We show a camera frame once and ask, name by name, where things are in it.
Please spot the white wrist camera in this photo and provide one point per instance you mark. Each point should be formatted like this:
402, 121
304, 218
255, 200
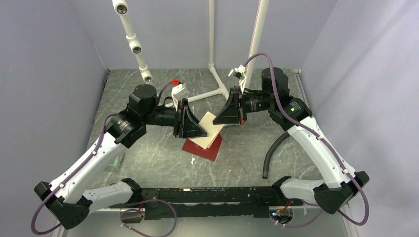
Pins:
178, 93
240, 73

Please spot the tan paper letter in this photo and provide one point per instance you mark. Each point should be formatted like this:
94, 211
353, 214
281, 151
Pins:
212, 131

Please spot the aluminium extrusion frame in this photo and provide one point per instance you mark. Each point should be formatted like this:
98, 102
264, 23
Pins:
59, 225

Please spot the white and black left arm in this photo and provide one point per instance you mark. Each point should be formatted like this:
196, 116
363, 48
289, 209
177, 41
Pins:
69, 198

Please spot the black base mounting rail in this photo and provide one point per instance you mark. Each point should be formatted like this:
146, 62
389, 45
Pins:
255, 201

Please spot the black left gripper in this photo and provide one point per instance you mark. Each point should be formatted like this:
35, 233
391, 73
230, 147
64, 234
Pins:
186, 123

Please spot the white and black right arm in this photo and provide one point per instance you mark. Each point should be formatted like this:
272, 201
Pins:
340, 182

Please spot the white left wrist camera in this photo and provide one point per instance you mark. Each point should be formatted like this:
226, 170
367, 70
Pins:
178, 93

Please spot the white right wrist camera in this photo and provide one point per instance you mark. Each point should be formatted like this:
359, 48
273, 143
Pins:
240, 73

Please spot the white PVC pipe frame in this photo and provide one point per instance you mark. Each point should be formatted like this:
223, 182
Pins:
121, 8

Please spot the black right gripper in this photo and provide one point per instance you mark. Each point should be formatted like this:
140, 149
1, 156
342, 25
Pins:
237, 113

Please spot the green white small box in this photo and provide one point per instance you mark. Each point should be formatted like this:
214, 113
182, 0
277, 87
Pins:
116, 163

